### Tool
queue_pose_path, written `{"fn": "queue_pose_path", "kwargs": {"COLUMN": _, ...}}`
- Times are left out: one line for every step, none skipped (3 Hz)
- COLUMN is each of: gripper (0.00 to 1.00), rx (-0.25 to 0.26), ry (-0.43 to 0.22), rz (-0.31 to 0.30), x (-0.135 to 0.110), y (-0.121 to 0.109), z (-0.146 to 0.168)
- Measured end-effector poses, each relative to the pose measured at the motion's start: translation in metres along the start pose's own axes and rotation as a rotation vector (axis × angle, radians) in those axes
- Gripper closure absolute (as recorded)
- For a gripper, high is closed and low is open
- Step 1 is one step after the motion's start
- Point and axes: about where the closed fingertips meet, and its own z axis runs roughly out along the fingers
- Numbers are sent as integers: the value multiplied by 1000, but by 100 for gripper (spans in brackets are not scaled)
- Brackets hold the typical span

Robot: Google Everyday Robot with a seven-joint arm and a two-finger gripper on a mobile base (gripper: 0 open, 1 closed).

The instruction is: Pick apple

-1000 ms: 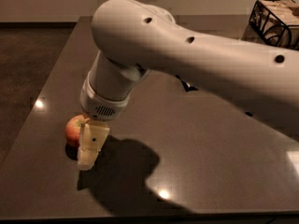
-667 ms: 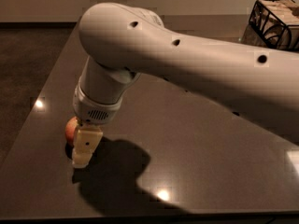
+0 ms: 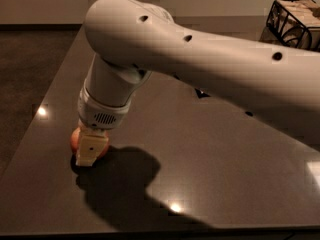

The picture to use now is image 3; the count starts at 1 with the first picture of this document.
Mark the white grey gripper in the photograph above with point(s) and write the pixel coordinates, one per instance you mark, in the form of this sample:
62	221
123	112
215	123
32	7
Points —
100	114

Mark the red yellow apple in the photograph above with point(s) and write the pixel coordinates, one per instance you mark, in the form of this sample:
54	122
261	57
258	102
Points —
88	143

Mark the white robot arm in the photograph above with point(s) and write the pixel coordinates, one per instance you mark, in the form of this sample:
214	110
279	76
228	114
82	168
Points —
131	39

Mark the black snack bar wrapper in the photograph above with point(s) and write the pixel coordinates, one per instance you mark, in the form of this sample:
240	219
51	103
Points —
201	94

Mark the black wire basket with napkins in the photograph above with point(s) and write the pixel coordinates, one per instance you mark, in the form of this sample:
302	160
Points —
296	23

